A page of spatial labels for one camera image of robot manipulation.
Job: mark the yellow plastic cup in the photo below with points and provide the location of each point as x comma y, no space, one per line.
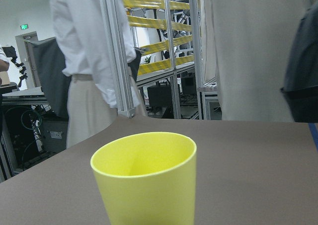
147,179

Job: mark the person in white shirt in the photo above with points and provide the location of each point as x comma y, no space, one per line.
91,104

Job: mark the aluminium frame post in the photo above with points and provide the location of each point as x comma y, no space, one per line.
119,67

